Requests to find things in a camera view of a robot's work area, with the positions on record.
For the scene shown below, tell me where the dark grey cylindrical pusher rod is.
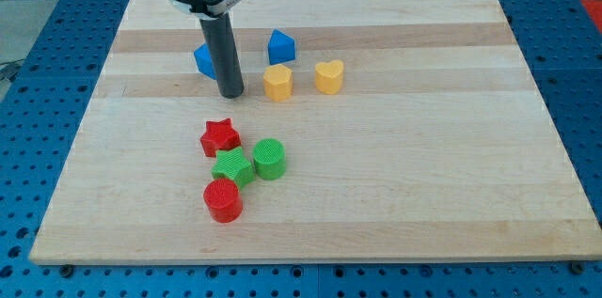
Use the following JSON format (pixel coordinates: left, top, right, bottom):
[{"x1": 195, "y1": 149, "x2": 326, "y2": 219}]
[{"x1": 199, "y1": 13, "x2": 245, "y2": 99}]

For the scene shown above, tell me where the yellow hexagon block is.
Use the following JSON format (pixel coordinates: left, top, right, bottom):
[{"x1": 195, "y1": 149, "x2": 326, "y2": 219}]
[{"x1": 263, "y1": 64, "x2": 293, "y2": 102}]

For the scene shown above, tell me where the yellow heart block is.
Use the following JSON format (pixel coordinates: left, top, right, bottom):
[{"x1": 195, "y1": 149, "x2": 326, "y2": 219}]
[{"x1": 314, "y1": 60, "x2": 344, "y2": 95}]

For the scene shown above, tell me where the blue block behind rod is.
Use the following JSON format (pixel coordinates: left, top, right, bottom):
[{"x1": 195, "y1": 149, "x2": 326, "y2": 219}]
[{"x1": 193, "y1": 43, "x2": 216, "y2": 80}]

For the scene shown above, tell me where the blue pentagon block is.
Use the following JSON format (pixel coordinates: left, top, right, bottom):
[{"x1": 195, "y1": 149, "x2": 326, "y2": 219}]
[{"x1": 267, "y1": 29, "x2": 296, "y2": 65}]

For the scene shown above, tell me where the red star block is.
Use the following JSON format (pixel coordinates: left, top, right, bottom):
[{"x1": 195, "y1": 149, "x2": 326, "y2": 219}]
[{"x1": 199, "y1": 118, "x2": 242, "y2": 157}]

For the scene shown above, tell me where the green cylinder block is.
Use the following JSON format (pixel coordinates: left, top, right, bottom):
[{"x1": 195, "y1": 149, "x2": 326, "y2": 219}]
[{"x1": 253, "y1": 138, "x2": 287, "y2": 180}]

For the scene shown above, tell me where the green star block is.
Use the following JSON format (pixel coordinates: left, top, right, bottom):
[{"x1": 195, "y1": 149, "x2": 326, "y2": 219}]
[{"x1": 211, "y1": 147, "x2": 256, "y2": 190}]

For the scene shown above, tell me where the red cylinder block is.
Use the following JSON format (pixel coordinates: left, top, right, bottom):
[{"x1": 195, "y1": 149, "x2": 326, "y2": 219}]
[{"x1": 203, "y1": 178, "x2": 244, "y2": 223}]

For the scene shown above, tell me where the light wooden board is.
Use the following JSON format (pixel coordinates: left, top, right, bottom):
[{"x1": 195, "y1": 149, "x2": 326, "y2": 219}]
[{"x1": 29, "y1": 0, "x2": 601, "y2": 265}]

